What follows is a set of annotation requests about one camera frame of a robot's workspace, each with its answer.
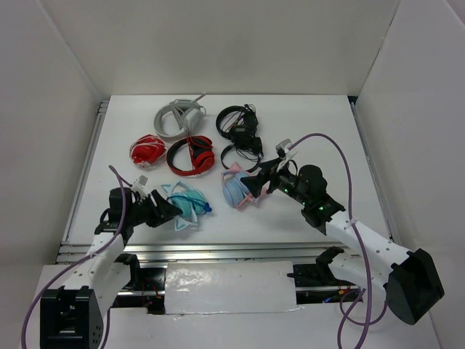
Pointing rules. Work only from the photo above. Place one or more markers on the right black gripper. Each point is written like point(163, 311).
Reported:
point(255, 183)

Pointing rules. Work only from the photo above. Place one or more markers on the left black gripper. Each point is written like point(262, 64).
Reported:
point(165, 209)

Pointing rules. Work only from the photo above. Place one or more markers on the teal cat ear headphones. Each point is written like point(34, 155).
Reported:
point(191, 201)

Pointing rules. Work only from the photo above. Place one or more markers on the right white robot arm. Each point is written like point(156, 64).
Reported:
point(410, 279)

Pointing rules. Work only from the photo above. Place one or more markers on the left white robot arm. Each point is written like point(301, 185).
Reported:
point(72, 315)

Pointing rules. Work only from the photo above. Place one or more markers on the blue pink cat headphones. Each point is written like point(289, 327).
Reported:
point(236, 194)

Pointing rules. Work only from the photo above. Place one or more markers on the black headphones lower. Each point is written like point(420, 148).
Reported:
point(250, 149)

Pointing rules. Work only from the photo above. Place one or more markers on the black headphones upper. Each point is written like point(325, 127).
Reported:
point(237, 122)

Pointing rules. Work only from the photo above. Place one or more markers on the red black headphones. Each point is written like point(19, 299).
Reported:
point(201, 153)

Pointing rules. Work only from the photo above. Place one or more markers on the folded red headphones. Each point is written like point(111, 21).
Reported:
point(146, 151)

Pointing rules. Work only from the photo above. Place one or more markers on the white grey headphones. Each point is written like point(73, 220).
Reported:
point(188, 113)

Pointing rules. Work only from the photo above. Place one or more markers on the white foil covered plate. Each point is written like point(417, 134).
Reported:
point(229, 287)

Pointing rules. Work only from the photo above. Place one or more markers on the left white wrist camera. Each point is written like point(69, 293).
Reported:
point(138, 186)

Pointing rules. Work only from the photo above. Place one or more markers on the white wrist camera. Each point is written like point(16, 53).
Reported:
point(285, 152)
point(138, 186)

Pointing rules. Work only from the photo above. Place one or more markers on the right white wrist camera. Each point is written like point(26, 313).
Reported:
point(285, 152)

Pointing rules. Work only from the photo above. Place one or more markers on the aluminium rail frame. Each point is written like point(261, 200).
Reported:
point(157, 256)

